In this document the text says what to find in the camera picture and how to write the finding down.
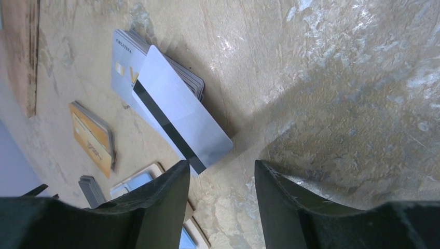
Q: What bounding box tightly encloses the gold credit card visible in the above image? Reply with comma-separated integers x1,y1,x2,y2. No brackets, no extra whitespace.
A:
68,101,116,178

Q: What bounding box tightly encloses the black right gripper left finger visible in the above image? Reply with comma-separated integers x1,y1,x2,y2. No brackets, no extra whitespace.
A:
0,159,191,249

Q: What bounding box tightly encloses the silver credit card stack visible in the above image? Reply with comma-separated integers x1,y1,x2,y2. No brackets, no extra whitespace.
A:
111,29,204,130

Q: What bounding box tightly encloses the brown plywood board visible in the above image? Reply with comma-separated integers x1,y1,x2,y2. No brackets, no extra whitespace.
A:
1,1,40,118

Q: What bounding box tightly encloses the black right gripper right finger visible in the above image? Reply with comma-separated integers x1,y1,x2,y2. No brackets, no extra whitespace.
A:
254,160,439,248

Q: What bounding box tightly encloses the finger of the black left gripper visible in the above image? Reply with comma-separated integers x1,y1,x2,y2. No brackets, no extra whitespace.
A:
22,184,59,199

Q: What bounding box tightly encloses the tan leather card holder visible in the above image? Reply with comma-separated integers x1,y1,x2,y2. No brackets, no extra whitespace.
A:
110,160,211,248

